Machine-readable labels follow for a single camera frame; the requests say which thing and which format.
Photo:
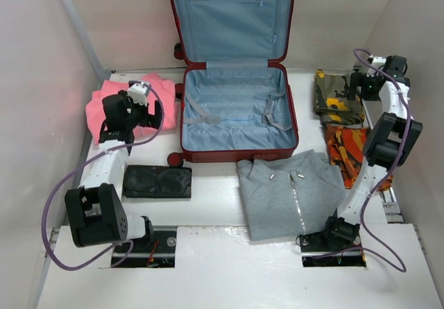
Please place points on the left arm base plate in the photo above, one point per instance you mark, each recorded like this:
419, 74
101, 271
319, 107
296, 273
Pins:
159, 252

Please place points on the green yellow camouflage garment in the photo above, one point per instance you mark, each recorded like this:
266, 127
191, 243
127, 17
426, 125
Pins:
331, 101

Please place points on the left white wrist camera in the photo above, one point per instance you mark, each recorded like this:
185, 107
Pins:
138, 91

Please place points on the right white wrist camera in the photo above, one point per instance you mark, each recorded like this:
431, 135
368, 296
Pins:
376, 63

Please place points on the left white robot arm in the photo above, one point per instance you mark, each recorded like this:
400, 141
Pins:
94, 209

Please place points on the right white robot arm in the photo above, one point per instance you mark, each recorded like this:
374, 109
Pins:
387, 147

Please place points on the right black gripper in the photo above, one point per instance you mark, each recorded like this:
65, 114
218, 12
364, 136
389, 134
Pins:
356, 79

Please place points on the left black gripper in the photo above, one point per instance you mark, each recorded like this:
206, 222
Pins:
155, 119

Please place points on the orange camouflage garment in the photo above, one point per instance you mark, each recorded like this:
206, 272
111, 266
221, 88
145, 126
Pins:
345, 149

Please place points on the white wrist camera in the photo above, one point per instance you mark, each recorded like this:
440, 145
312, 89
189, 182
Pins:
376, 63
138, 91

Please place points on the red open suitcase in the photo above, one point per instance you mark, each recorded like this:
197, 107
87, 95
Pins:
235, 97

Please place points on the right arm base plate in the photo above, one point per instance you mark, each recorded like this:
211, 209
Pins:
319, 251

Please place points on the black leather pouch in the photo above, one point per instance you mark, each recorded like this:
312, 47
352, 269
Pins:
157, 182

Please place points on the pink zip hoodie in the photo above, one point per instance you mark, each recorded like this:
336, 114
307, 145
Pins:
165, 88

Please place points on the grey zip hoodie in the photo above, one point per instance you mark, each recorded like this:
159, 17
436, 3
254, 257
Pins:
289, 197

